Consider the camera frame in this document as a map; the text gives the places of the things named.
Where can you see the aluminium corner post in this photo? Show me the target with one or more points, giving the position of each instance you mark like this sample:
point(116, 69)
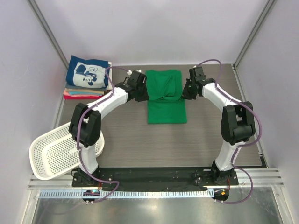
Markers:
point(255, 30)
point(47, 30)

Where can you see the beige folded t shirt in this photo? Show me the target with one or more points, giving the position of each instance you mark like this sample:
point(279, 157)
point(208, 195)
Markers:
point(81, 90)

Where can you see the right aluminium corner post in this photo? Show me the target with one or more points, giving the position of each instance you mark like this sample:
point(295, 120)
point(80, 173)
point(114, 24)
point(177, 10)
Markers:
point(255, 30)

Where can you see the white slotted cable duct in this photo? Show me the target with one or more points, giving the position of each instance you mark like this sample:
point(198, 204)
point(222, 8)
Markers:
point(93, 194)

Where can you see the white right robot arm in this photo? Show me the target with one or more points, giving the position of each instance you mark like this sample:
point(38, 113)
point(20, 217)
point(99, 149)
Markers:
point(237, 121)

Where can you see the left aluminium corner post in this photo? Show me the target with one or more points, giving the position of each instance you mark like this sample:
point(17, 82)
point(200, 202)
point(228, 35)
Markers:
point(47, 30)

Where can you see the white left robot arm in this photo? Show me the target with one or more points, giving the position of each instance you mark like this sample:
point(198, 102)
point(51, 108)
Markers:
point(85, 125)

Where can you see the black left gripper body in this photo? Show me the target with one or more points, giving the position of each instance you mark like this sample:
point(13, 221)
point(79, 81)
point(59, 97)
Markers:
point(142, 94)

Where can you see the white perforated plastic basket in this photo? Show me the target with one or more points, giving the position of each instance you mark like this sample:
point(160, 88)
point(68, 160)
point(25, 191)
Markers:
point(54, 153)

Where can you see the navy printed folded t shirt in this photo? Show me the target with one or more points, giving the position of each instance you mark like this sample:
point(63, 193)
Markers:
point(87, 73)

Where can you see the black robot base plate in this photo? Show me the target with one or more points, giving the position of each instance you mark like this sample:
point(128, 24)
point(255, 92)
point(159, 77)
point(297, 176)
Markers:
point(151, 179)

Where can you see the salmon pink folded t shirt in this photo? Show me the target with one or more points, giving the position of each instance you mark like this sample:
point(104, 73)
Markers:
point(79, 92)

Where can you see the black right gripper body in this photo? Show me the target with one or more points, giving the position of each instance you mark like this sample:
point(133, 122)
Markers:
point(188, 91)

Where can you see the grey teal folded t shirt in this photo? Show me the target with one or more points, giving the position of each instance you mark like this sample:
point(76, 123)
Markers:
point(84, 88)

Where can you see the green t shirt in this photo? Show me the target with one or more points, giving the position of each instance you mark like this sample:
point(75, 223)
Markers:
point(165, 105)

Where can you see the turquoise folded t shirt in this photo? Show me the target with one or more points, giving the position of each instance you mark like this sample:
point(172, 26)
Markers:
point(73, 93)

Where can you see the red folded t shirt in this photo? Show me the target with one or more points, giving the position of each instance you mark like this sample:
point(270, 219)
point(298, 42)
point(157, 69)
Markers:
point(81, 97)

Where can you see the white folded t shirt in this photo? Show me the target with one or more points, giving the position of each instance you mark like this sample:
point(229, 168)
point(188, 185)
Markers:
point(109, 72)

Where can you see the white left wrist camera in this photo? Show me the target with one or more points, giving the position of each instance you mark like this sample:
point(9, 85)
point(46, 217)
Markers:
point(130, 72)

